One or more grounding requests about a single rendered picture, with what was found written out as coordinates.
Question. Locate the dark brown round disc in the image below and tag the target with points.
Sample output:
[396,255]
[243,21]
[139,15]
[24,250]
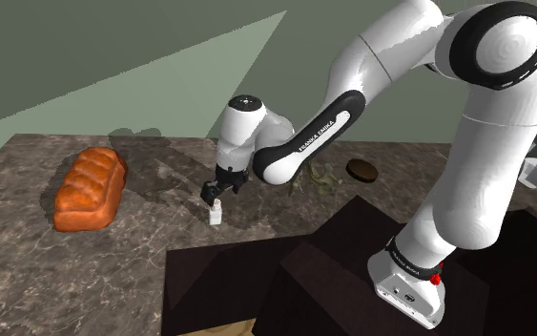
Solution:
[362,171]

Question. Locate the dark robot stand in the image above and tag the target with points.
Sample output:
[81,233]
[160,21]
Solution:
[324,274]

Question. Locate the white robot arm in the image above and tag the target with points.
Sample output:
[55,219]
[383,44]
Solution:
[482,153]

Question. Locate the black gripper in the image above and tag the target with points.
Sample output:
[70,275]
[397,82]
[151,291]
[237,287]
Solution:
[229,178]

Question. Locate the orange bread loaf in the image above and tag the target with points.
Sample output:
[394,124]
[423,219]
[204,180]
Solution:
[90,188]

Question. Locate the small white bottle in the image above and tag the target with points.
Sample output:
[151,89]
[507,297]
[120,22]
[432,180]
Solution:
[215,214]

